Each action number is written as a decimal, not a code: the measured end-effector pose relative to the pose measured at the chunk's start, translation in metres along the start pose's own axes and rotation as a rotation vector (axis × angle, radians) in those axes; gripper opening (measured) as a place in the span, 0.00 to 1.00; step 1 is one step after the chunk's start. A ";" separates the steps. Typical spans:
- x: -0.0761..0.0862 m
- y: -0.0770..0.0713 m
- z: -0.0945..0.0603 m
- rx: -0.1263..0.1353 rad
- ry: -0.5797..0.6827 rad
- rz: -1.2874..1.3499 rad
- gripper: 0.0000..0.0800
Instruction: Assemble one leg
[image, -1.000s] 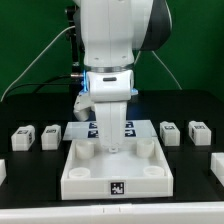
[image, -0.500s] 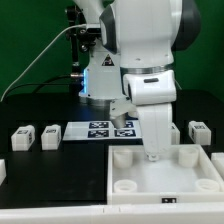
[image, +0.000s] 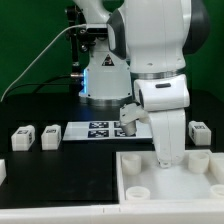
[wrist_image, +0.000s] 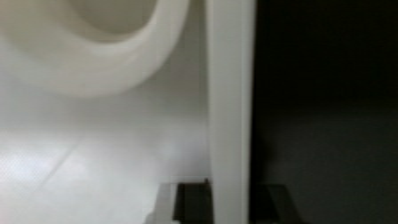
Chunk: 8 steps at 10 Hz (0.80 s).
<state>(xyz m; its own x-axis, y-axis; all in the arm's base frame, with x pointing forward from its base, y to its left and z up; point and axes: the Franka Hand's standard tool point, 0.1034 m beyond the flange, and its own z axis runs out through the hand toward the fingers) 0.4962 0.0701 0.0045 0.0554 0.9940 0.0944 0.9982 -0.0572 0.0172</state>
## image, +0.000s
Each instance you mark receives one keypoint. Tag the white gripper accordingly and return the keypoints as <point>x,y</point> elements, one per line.
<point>168,133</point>

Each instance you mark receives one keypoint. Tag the white square tabletop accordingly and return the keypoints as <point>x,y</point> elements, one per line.
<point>141,179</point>

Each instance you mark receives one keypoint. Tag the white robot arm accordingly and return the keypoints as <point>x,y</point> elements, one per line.
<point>154,36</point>

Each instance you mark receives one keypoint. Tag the white marker sheet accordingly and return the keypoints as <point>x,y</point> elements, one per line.
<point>103,130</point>

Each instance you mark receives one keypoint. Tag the white block left edge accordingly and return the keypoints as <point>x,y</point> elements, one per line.
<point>2,171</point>

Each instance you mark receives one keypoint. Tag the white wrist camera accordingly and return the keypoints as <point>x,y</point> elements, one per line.
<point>129,114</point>

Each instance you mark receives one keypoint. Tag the white front rail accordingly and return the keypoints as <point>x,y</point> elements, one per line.
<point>202,212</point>

